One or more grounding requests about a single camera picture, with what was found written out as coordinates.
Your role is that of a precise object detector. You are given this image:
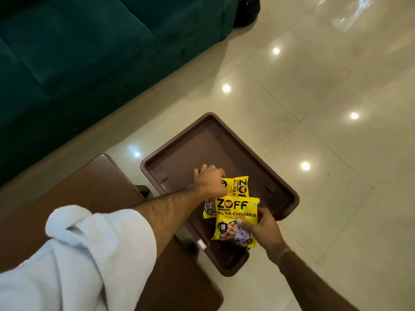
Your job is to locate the dark green sofa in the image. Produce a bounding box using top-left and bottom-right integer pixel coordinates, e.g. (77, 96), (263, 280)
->
(0, 0), (242, 188)

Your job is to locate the light blue shirt sleeve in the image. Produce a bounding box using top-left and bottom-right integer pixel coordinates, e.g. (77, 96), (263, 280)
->
(0, 205), (158, 311)

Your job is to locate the yellow snack packet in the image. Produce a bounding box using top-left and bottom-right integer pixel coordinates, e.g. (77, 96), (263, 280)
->
(203, 176), (250, 219)
(211, 196), (261, 249)

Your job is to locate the person's left forearm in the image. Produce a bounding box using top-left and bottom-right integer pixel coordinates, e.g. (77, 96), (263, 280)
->
(132, 184), (201, 260)

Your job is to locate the person's right hand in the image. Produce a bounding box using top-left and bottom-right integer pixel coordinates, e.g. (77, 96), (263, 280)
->
(236, 207), (291, 264)

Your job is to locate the black bag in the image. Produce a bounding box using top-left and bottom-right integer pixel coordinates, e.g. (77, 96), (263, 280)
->
(233, 0), (261, 29)

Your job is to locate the person's left hand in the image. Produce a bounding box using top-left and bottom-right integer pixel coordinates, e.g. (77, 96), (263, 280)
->
(191, 164), (228, 200)

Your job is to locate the brown wooden table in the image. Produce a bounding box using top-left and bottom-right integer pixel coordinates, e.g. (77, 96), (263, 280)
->
(0, 154), (224, 311)

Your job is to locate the person's right forearm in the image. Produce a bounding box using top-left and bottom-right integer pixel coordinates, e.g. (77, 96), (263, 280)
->
(276, 250), (360, 311)

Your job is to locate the brown plastic stool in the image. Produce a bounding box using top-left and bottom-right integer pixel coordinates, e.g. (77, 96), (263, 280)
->
(140, 112), (300, 278)

